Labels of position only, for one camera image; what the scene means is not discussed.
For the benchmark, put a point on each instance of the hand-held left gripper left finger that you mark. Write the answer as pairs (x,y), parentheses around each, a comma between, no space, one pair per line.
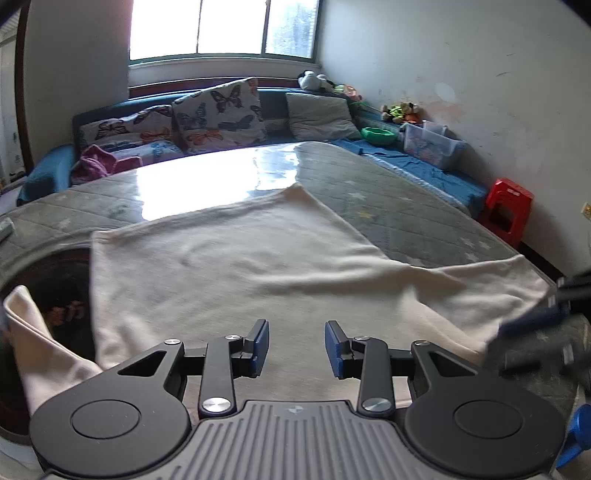
(261,346)

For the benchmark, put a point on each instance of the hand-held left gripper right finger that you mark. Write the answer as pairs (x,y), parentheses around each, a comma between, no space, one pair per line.
(333,348)

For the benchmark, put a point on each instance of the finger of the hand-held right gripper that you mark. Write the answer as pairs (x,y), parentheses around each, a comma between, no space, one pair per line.
(545,354)
(535,321)

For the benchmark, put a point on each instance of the cream cloth garment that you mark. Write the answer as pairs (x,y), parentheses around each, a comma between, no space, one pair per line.
(231,258)

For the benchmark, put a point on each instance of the blue plastic object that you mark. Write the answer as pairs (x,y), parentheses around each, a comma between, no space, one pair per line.
(577,438)

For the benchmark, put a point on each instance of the red plastic stool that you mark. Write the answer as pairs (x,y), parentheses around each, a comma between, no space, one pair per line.
(505,203)

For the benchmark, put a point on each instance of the clear plastic storage box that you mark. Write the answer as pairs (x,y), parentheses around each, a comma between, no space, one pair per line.
(431,145)

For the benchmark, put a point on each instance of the round recessed table stove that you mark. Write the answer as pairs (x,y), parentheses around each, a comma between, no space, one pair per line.
(55,277)

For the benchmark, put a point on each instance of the green bowl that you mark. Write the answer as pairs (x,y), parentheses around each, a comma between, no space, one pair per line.
(378,135)

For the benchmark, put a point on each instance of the flat butterfly print pillow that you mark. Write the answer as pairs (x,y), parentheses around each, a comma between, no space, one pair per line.
(147,151)

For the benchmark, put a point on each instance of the grey pillow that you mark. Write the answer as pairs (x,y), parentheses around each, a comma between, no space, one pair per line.
(318,115)

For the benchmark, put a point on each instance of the large butterfly print pillow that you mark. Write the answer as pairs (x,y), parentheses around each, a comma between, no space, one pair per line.
(217,115)

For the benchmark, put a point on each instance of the plush toy on ledge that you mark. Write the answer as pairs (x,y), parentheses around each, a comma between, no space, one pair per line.
(400,112)

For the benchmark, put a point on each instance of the pink cloth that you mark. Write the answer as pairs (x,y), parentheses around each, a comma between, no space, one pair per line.
(94,164)

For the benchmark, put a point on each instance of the panda plush toy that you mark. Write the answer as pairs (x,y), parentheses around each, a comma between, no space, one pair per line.
(314,82)

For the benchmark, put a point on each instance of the window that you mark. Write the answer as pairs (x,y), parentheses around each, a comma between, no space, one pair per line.
(221,27)

